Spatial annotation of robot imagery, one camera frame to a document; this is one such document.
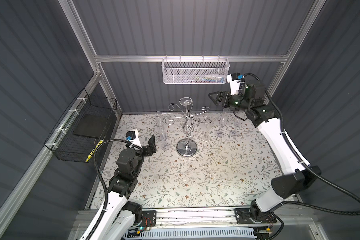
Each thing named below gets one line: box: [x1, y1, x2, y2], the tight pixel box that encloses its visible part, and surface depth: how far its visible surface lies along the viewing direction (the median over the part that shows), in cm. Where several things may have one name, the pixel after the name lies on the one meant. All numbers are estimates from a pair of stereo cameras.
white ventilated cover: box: [142, 227, 257, 239], surface depth 72 cm
